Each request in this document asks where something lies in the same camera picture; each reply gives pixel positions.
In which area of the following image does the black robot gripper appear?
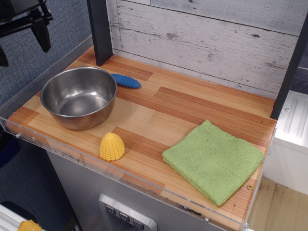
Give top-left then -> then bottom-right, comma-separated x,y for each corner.
0,0 -> 53,67

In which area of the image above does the stainless steel bowl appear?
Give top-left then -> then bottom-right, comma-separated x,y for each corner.
40,67 -> 117,130

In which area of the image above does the clear acrylic table guard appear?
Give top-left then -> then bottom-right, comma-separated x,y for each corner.
0,36 -> 277,231

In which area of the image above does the yellow toy corn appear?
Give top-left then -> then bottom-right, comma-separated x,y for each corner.
99,132 -> 125,161

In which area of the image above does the yellow object bottom left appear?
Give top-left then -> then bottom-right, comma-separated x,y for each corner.
18,220 -> 43,231

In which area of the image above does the silver dispenser panel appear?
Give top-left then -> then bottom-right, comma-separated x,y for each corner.
99,193 -> 158,231

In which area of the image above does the green folded cloth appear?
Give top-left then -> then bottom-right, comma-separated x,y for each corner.
162,120 -> 264,206

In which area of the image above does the white aluminium side block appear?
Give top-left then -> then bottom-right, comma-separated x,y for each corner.
274,91 -> 308,153

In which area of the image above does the blue handled metal spoon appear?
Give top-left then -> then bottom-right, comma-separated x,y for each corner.
111,74 -> 141,89

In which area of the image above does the black vertical post right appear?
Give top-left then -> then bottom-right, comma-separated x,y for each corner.
270,15 -> 308,120

